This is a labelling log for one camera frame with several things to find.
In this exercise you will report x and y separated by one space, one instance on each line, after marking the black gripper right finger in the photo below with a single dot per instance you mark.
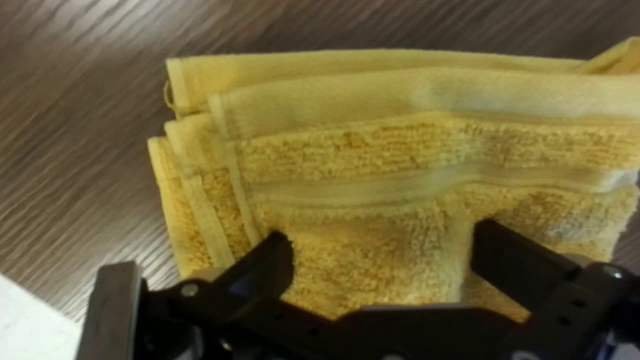
518 266

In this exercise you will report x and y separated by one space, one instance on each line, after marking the yellow towel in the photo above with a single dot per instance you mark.
378 165

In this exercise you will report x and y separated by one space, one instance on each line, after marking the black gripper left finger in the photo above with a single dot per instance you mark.
264 273

